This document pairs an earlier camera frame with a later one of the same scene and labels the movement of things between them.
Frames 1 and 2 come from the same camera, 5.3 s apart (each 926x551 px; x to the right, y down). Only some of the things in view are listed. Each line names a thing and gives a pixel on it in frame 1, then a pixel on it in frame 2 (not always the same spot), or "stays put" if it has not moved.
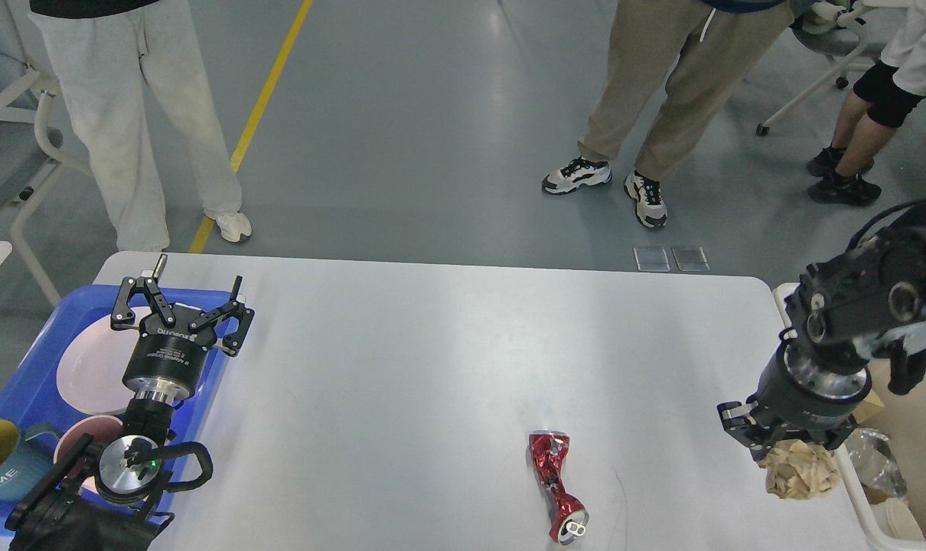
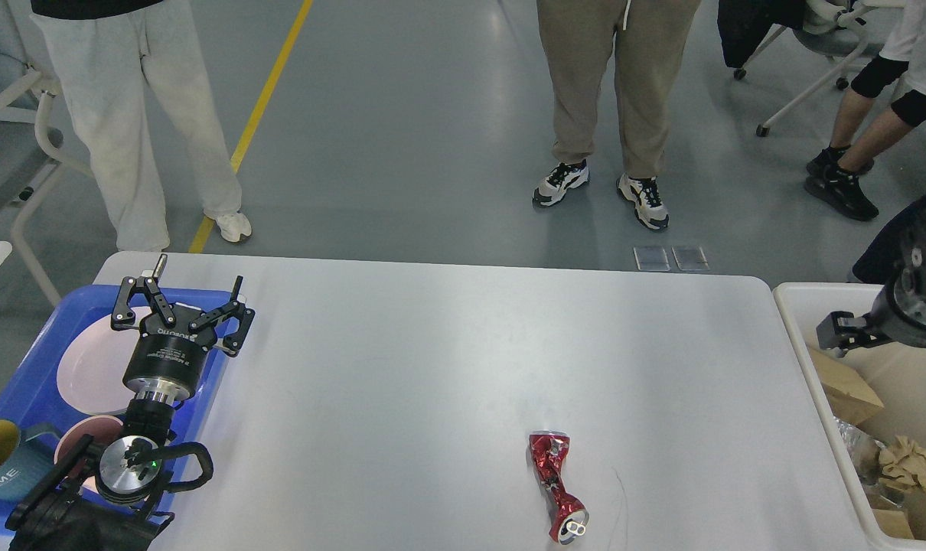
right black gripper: (800, 399) → (901, 321)
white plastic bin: (920, 422) stays put
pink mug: (101, 429) stays put
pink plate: (91, 369) stays put
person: (672, 64) → (654, 40)
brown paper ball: (799, 470) → (904, 463)
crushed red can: (546, 452) stays put
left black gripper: (164, 362) stays put
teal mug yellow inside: (8, 461) stays put
